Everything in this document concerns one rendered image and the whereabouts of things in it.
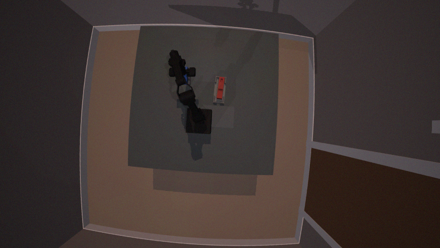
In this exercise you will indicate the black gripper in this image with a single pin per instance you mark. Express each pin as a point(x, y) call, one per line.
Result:
point(189, 71)

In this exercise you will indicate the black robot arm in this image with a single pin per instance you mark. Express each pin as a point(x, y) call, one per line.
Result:
point(187, 98)

